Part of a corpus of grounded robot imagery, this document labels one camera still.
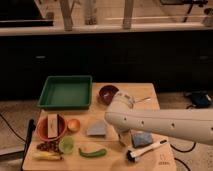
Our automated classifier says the grey blue towel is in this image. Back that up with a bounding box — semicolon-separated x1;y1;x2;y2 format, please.
86;120;107;136

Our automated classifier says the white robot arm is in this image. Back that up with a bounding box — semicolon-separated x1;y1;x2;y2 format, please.
105;91;213;146

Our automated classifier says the blue sponge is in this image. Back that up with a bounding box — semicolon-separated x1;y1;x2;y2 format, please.
132;132;153;148

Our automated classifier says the green pepper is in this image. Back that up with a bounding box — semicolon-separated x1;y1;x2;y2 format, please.
78;148;107;158

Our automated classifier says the dark purple bowl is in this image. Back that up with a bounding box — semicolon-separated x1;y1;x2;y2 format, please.
99;85;119;105

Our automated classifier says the small orange cup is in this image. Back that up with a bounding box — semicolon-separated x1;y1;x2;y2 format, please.
67;119;81;132

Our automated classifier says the green plastic tray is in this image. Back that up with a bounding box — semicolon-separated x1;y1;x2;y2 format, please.
38;75;92;110

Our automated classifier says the dark grape bunch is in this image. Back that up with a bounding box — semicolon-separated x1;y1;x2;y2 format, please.
37;142;59;153

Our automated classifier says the wooden block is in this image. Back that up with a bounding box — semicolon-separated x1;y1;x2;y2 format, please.
48;114;58;138

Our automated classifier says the yellow banana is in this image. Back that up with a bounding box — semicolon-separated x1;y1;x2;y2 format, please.
33;151;62;161

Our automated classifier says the white handled brush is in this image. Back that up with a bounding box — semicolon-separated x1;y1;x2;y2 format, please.
126;139;168;163

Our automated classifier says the black cable on floor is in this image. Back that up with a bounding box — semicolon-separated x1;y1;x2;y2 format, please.
170;142;198;154

